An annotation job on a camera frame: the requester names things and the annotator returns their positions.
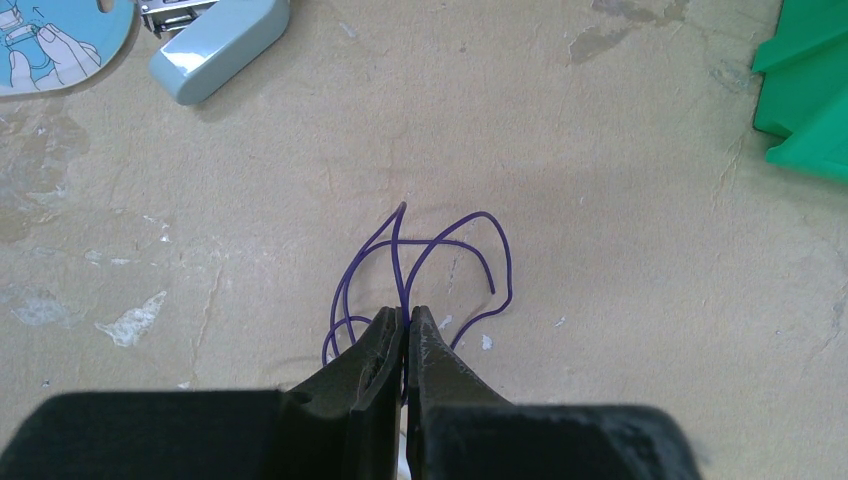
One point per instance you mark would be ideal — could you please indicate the green plastic bin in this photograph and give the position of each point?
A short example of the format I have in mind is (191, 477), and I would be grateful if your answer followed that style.
(803, 99)

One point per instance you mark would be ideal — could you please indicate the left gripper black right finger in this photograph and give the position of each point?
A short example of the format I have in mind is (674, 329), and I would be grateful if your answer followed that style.
(460, 428)

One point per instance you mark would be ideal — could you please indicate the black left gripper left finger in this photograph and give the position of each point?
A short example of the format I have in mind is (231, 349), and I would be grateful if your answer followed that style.
(340, 423)

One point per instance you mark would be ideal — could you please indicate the blue toothbrush blister pack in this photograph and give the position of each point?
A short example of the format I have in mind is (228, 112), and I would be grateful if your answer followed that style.
(55, 45)

